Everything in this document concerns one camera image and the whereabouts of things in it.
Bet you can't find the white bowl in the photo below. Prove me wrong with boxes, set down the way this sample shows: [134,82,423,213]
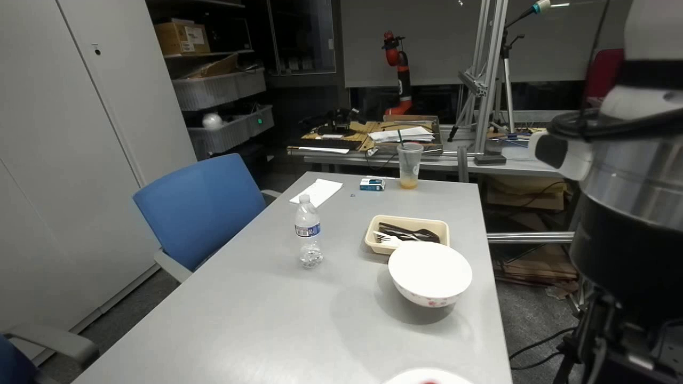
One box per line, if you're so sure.
[385,241,473,310]

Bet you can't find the white paper sheet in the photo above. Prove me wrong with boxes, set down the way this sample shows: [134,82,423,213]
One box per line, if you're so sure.
[287,176,345,208]

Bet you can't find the small blue white box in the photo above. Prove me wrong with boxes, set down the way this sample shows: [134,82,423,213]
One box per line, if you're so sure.
[359,174,385,193]

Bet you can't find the clear plastic water bottle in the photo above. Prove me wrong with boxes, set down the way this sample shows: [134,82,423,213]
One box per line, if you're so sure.
[293,192,324,271]

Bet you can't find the pile of brown papers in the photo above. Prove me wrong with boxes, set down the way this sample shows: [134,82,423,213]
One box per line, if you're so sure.
[300,116,443,156]

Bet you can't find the white plastic cutlery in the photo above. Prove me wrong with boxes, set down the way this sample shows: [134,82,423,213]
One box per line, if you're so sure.
[373,232,406,252]

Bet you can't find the clear plastic cup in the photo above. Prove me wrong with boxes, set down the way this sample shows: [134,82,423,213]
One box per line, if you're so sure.
[395,141,425,192]

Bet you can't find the black plastic forks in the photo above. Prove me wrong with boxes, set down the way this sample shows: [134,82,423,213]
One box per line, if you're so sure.
[376,220,443,246]

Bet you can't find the beige cutlery tray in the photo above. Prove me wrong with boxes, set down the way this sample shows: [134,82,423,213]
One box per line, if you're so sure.
[362,213,453,255]

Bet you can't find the grey storage bin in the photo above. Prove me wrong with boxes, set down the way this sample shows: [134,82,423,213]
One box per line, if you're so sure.
[185,102,274,159]
[171,63,268,112]

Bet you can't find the red fire extinguisher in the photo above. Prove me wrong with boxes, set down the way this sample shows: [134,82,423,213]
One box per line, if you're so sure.
[380,30,415,117]

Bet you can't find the blue office chair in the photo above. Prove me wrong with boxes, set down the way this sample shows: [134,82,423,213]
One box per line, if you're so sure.
[0,325,102,384]
[129,151,282,283]

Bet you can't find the grey cluttered workbench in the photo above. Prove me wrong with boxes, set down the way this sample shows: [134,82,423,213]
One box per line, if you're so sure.
[286,124,572,182]

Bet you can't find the tripod stand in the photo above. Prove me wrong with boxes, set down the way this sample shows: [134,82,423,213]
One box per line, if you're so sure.
[497,0,572,139]

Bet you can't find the cardboard box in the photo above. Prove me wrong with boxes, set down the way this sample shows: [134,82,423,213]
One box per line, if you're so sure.
[153,17,213,60]

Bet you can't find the white cabinet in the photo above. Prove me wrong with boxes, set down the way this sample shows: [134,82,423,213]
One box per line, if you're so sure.
[0,0,199,337]

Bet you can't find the red chair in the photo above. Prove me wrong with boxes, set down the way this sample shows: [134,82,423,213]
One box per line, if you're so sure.
[583,47,627,107]

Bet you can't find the aluminium profile frame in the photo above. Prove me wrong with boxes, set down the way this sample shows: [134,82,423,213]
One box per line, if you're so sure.
[454,0,511,167]

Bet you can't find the black floor cable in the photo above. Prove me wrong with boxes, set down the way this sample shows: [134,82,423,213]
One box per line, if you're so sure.
[507,325,580,372]

